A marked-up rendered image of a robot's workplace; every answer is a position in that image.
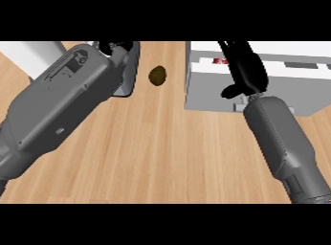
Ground pale grey drawer front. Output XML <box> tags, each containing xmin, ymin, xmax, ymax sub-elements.
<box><xmin>183</xmin><ymin>68</ymin><xmax>331</xmax><ymax>118</ymax></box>

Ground olive brown can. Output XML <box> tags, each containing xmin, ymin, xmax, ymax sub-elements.
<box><xmin>148</xmin><ymin>65</ymin><xmax>169</xmax><ymax>87</ymax></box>

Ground white open drawer box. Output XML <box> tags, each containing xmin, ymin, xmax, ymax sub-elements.
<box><xmin>186</xmin><ymin>41</ymin><xmax>331</xmax><ymax>81</ymax></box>

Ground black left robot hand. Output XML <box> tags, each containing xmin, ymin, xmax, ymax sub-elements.
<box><xmin>96</xmin><ymin>41</ymin><xmax>138</xmax><ymax>59</ymax></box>

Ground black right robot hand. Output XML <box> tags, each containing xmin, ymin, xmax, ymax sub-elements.
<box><xmin>216</xmin><ymin>41</ymin><xmax>271</xmax><ymax>100</ymax></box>

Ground white block appliance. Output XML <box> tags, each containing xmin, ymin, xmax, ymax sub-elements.
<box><xmin>0</xmin><ymin>41</ymin><xmax>70</xmax><ymax>83</ymax></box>

